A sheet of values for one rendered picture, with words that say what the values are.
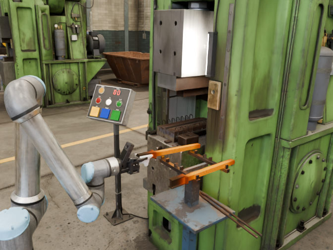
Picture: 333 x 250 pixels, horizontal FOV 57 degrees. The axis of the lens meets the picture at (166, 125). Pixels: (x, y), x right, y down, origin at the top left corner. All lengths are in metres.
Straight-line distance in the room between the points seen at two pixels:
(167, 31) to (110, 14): 9.27
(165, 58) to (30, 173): 1.08
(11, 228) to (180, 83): 1.24
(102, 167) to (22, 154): 0.36
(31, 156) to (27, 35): 5.28
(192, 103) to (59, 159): 1.41
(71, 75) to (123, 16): 5.20
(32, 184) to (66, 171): 0.27
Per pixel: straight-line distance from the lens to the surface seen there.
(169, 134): 2.13
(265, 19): 2.03
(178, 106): 2.40
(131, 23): 11.76
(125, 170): 1.59
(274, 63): 2.13
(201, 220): 1.70
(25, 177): 1.57
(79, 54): 6.92
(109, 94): 2.49
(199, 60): 2.04
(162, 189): 2.25
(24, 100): 1.31
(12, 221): 1.52
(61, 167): 1.36
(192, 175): 1.54
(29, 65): 6.72
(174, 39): 1.99
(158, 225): 2.56
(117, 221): 2.90
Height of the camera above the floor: 1.67
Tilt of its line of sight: 18 degrees down
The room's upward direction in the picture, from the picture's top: 2 degrees clockwise
